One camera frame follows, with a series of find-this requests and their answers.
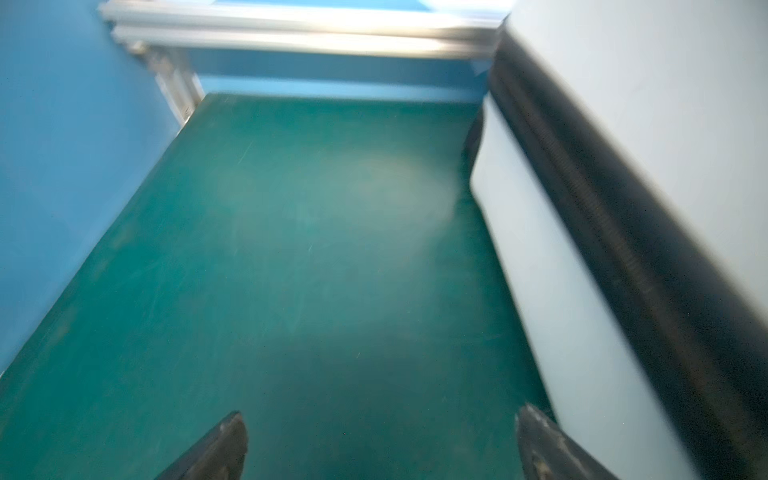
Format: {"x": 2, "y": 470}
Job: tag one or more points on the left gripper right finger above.
{"x": 546, "y": 452}

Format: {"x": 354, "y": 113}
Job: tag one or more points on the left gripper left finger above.
{"x": 219, "y": 454}

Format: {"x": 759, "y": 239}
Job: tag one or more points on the white hard-shell suitcase black lining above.
{"x": 622, "y": 174}

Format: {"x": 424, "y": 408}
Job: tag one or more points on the left aluminium frame post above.
{"x": 179, "y": 84}

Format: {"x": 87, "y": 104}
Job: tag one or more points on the aluminium frame rear crossbar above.
{"x": 294, "y": 29}

